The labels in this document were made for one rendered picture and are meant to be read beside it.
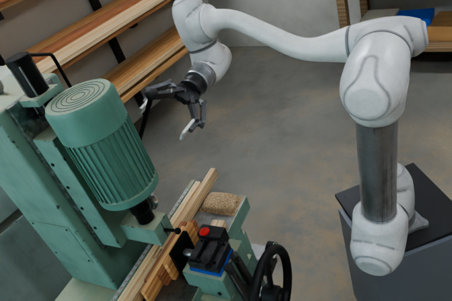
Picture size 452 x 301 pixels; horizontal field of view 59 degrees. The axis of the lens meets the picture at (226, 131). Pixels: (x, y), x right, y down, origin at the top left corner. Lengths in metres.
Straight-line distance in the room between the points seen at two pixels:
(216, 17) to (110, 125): 0.47
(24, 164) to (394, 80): 0.93
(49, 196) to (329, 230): 1.66
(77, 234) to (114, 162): 0.36
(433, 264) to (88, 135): 1.27
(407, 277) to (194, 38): 1.13
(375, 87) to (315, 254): 1.59
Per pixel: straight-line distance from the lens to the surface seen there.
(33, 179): 1.22
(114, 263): 1.45
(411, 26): 1.07
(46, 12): 3.66
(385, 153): 1.08
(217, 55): 1.31
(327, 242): 2.40
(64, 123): 0.98
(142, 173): 1.08
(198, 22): 1.24
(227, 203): 1.39
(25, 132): 1.15
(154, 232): 1.21
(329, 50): 1.13
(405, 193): 1.45
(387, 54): 0.94
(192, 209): 1.42
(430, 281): 1.77
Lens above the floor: 1.85
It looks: 32 degrees down
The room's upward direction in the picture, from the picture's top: 19 degrees counter-clockwise
